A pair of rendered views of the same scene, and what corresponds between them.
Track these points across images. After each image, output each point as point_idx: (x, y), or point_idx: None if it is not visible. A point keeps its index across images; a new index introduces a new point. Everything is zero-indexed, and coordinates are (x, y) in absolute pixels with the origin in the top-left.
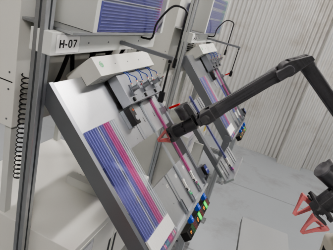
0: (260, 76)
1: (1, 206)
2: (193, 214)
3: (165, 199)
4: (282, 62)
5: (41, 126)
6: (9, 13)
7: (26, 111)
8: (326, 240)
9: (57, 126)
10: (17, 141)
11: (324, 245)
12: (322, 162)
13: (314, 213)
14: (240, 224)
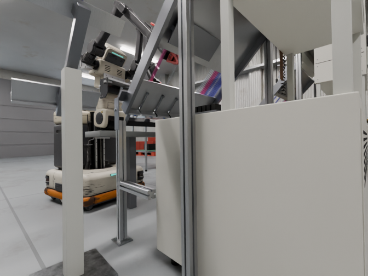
0: (136, 14)
1: None
2: (151, 121)
3: None
4: (128, 6)
5: (264, 55)
6: None
7: (272, 46)
8: (109, 111)
9: (254, 54)
10: (283, 66)
11: (109, 114)
12: (154, 64)
13: (160, 81)
14: (105, 135)
